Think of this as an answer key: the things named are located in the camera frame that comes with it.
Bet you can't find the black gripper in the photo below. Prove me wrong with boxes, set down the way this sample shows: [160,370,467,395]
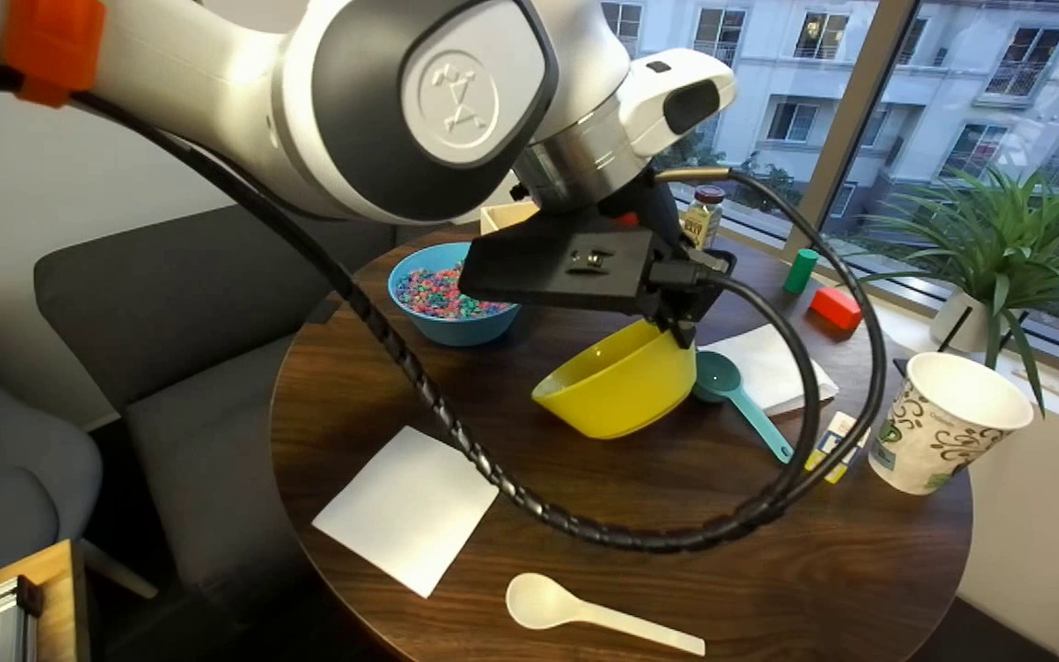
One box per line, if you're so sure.
[608,162,736,352]

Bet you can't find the yellow plastic bowl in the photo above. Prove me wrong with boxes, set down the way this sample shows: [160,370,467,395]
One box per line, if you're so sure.
[530,315,703,442]

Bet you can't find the blue bowl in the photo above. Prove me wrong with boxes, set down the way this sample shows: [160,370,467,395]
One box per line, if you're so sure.
[382,240,523,350]

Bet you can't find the teal measuring scoop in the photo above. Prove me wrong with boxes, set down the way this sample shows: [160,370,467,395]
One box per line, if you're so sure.
[692,350,796,467]

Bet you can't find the yellow labelled spice jar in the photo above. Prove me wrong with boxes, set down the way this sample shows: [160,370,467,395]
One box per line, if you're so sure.
[676,179,727,260]

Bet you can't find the folded white napkin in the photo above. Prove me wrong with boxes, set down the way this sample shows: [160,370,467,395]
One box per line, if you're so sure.
[700,320,841,421]

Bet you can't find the green block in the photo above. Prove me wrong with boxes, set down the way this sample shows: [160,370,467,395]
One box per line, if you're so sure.
[782,248,825,297]

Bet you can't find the red block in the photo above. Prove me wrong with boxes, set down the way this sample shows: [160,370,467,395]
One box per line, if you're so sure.
[804,285,869,342]

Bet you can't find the yellow white number block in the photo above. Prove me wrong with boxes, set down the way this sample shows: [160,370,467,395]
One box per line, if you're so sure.
[801,407,865,488]

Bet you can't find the colourful beads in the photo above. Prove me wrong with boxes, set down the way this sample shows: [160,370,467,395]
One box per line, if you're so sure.
[402,260,513,325]

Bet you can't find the patterned paper cup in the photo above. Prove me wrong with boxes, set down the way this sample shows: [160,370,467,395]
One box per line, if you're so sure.
[865,350,1037,502]

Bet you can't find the wooden spoon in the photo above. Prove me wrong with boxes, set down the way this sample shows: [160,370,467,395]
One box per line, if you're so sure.
[504,569,708,657]

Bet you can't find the flat white square napkin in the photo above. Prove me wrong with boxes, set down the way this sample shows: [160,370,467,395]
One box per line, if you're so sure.
[307,422,504,603]

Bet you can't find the green potted plant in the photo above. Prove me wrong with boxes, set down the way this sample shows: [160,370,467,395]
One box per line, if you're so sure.
[872,171,1059,415]

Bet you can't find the dark grey sofa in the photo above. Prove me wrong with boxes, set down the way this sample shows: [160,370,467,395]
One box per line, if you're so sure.
[28,198,435,619]

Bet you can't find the grey chair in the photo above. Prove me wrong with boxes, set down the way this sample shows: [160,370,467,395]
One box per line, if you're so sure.
[0,328,104,582]

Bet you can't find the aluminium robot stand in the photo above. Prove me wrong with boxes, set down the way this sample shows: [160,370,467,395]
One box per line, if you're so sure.
[0,538,92,662]

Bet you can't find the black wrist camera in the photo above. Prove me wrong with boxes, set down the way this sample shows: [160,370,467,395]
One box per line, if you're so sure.
[456,223,662,312]

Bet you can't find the thin black cable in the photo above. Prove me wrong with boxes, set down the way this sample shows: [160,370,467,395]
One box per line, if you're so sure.
[692,271,831,510]

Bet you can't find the black spiral wrapped cable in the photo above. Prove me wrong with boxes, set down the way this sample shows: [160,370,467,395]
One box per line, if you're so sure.
[0,52,892,556]

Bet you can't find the window with grey frame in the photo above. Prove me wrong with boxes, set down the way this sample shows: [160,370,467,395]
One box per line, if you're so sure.
[599,0,1059,370]

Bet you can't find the orange cable clip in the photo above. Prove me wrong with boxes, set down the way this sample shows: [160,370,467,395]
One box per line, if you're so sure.
[0,0,109,107]

